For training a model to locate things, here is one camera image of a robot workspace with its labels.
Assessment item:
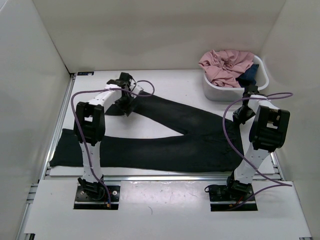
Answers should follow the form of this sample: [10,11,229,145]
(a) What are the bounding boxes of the navy blue garment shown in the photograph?
[236,64,260,88]

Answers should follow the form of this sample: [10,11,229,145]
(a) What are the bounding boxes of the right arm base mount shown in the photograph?
[204,184,258,212]

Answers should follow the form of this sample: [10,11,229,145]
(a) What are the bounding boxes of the black trousers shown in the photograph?
[48,91,246,173]

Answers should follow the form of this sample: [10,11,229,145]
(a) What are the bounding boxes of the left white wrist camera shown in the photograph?
[132,84,144,95]

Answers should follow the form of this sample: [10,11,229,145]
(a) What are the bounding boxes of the white plastic basket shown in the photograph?
[202,55,270,102]

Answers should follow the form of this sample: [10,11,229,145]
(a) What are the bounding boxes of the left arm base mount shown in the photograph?
[73,184,121,211]

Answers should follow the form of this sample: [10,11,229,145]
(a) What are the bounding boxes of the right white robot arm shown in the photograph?
[224,85,291,200]

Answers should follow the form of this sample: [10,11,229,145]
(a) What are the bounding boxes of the aluminium frame rail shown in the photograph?
[44,173,281,182]

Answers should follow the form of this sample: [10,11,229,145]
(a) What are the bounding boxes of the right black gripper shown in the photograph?
[232,105,256,126]

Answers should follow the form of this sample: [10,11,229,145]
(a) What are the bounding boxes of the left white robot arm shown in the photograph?
[71,72,143,206]

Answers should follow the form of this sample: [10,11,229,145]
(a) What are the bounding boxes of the pink garment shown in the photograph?
[198,49,255,88]

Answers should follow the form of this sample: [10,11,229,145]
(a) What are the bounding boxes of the small dark label sticker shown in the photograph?
[77,71,95,76]

